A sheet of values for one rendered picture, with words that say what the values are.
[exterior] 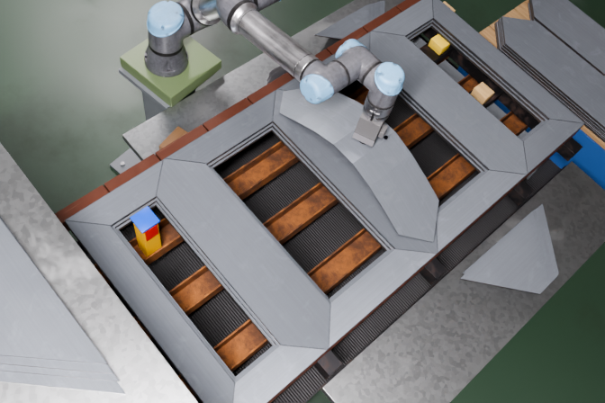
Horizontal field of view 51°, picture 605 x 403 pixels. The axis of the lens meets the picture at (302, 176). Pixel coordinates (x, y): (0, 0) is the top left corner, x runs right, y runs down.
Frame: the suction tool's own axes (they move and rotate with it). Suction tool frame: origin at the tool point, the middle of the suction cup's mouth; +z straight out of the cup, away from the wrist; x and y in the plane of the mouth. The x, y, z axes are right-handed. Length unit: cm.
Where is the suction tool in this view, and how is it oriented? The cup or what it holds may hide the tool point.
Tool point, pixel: (364, 140)
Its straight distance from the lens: 187.2
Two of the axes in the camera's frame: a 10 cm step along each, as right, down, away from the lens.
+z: -1.4, 4.9, 8.6
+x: -9.0, -4.3, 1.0
